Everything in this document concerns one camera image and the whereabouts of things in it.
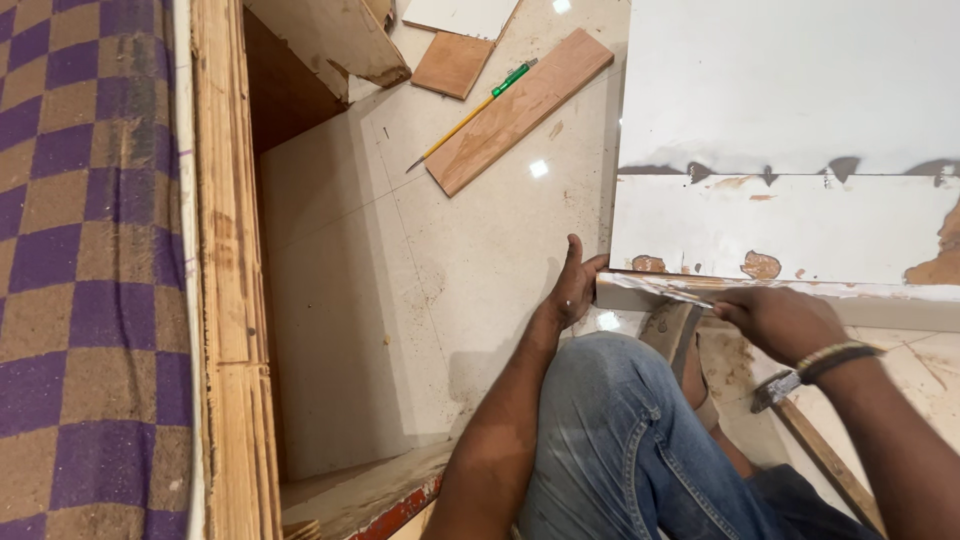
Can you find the plywood bed frame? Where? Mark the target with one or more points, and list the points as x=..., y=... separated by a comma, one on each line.
x=232, y=300

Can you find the person's left hand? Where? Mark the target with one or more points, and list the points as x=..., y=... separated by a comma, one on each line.
x=574, y=292

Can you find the long brown wooden plank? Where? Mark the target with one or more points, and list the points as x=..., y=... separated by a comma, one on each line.
x=517, y=112

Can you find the rough plywood offcut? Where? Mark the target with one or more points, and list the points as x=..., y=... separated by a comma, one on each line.
x=330, y=37

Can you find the white laminated plywood panel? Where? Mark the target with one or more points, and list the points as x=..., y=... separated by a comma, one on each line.
x=787, y=112

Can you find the person's right fingers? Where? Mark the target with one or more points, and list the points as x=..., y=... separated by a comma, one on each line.
x=729, y=307

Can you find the plywood board with red edge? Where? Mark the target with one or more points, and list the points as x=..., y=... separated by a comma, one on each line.
x=360, y=495

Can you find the white laminate sheet offcut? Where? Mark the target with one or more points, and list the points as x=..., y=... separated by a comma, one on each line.
x=457, y=15

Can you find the person's blue jeans leg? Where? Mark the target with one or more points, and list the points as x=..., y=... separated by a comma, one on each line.
x=622, y=450

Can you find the white laminate edge strip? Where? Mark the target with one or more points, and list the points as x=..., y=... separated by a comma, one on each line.
x=660, y=287

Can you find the yellow pencil with green cap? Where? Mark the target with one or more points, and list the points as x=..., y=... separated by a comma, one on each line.
x=480, y=109

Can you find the small square wooden piece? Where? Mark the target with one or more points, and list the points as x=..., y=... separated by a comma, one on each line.
x=451, y=65

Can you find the purple checkered mattress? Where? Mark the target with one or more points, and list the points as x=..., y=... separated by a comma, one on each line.
x=90, y=285

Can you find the person's right hand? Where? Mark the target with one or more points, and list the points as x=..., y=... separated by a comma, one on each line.
x=780, y=322

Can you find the person's brown sandal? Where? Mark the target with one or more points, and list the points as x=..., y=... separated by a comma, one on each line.
x=675, y=334

